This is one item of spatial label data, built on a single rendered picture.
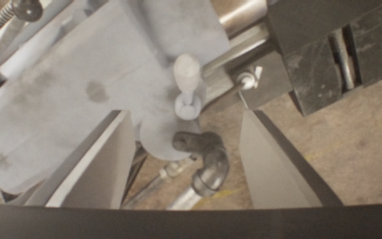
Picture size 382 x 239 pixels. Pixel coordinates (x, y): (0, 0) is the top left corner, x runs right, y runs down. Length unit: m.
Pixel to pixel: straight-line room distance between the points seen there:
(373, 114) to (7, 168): 2.18
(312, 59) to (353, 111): 1.45
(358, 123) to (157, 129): 1.96
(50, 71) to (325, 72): 0.61
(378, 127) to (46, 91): 2.25
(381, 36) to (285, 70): 0.26
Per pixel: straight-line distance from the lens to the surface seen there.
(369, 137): 2.31
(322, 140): 2.05
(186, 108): 0.25
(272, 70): 0.59
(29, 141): 0.38
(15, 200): 0.57
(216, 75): 0.60
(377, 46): 0.72
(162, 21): 0.27
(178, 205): 0.28
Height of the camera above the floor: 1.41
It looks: 61 degrees down
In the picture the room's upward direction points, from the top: 179 degrees clockwise
